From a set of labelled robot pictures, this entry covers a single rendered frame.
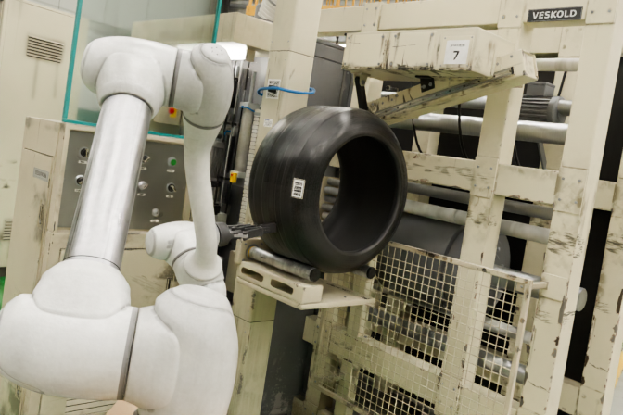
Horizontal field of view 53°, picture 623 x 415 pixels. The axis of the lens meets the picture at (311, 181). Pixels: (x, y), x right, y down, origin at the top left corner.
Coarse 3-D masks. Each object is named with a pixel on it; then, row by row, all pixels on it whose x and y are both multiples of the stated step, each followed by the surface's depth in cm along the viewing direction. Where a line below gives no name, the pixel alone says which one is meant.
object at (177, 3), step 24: (96, 0) 211; (120, 0) 216; (144, 0) 222; (168, 0) 229; (192, 0) 235; (216, 0) 242; (96, 24) 212; (120, 24) 218; (144, 24) 224; (168, 24) 230; (192, 24) 237; (216, 24) 243; (72, 48) 208; (192, 48) 238; (72, 72) 208; (72, 96) 210; (72, 120) 211; (96, 120) 217; (168, 120) 236
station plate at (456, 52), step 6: (450, 42) 210; (456, 42) 208; (462, 42) 206; (468, 42) 204; (450, 48) 210; (456, 48) 208; (462, 48) 206; (450, 54) 209; (456, 54) 207; (462, 54) 206; (444, 60) 211; (450, 60) 209; (456, 60) 207; (462, 60) 206
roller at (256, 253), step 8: (256, 248) 225; (248, 256) 227; (256, 256) 223; (264, 256) 220; (272, 256) 218; (280, 256) 216; (272, 264) 217; (280, 264) 213; (288, 264) 210; (296, 264) 208; (304, 264) 208; (296, 272) 207; (304, 272) 204; (312, 272) 202; (312, 280) 203
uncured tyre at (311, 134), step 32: (288, 128) 206; (320, 128) 199; (352, 128) 203; (384, 128) 214; (256, 160) 208; (288, 160) 196; (320, 160) 195; (352, 160) 244; (384, 160) 235; (256, 192) 206; (288, 192) 195; (352, 192) 247; (384, 192) 238; (256, 224) 211; (288, 224) 197; (320, 224) 199; (352, 224) 244; (384, 224) 234; (288, 256) 211; (320, 256) 203; (352, 256) 211
